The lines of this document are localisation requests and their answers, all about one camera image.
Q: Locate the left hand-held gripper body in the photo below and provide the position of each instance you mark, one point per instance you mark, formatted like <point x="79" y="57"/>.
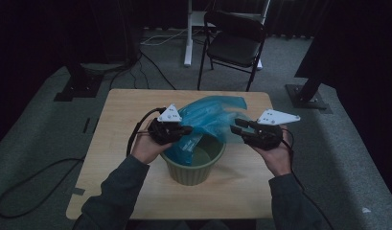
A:
<point x="163" y="131"/>

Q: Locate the person's right hand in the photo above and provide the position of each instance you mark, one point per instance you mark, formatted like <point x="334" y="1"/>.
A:
<point x="281" y="159"/>

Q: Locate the black square stand base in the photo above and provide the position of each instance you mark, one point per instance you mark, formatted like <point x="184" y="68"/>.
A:
<point x="304" y="96"/>
<point x="80" y="87"/>

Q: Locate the grey tape piece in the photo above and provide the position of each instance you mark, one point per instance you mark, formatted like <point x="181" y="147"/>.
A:
<point x="78" y="191"/>

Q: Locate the small white scrap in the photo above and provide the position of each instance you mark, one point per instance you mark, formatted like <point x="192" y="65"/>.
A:
<point x="365" y="210"/>

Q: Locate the green ribbed trash bin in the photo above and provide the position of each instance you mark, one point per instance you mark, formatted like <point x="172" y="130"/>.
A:
<point x="193" y="174"/>

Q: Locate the black folding chair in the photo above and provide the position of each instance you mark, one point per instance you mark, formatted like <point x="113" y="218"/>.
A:
<point x="235" y="48"/>

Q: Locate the blue plastic trash bag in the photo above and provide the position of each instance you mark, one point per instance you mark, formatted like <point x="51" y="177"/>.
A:
<point x="206" y="116"/>

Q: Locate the round grey stand base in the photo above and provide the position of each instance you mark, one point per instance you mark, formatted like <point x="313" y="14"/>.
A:
<point x="102" y="67"/>

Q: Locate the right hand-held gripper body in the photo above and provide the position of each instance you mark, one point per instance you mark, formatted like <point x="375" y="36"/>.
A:
<point x="264" y="135"/>

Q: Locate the person's left hand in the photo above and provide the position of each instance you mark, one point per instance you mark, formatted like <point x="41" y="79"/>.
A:
<point x="145" y="150"/>

